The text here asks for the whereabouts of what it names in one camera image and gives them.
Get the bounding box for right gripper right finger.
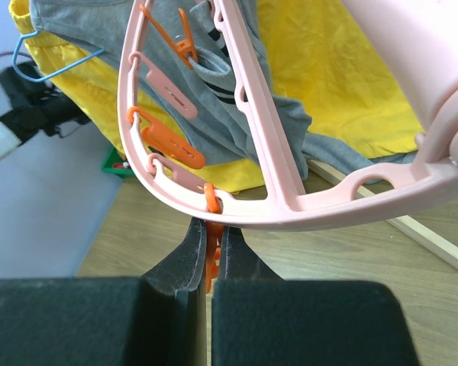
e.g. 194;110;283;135
211;227;420;365

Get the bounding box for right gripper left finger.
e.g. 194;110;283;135
0;219;207;365

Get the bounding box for orange clothes peg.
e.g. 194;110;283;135
203;183;224;294

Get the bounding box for pink round clip hanger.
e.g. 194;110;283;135
118;1;458;230

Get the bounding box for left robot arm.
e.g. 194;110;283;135
0;66;90;161

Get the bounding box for green plastic tray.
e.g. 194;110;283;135
101;147;134;178

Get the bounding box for pink clothes peg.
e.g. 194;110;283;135
128;51;198;120

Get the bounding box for grey tank top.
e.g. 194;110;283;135
29;1;371;177

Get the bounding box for grey striped sock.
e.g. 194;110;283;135
190;0;268;111

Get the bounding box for yellow shorts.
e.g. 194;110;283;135
8;1;421;192

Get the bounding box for blue wire hanger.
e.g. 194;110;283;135
11;30;105;84

